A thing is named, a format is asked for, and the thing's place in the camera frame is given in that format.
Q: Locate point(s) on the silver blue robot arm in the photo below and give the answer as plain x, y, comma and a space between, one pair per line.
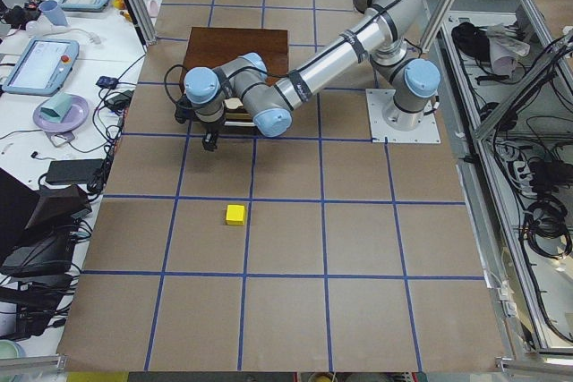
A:
378, 39

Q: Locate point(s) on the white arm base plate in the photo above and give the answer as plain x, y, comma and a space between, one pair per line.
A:
390, 125

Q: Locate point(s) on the purple plate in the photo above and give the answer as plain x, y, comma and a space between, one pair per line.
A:
76, 116

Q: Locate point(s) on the lower teach pendant tablet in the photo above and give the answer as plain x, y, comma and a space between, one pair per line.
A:
43, 67

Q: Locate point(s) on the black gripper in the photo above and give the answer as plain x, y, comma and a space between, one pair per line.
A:
213, 125

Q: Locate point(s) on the light blue plastic cup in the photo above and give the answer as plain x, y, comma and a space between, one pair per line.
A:
53, 12

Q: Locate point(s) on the teal box on plate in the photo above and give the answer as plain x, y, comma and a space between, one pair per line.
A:
56, 108

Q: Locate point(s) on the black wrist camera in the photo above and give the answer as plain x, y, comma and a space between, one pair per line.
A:
183, 110

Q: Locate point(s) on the yellow block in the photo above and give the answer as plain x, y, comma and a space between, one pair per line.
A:
236, 214

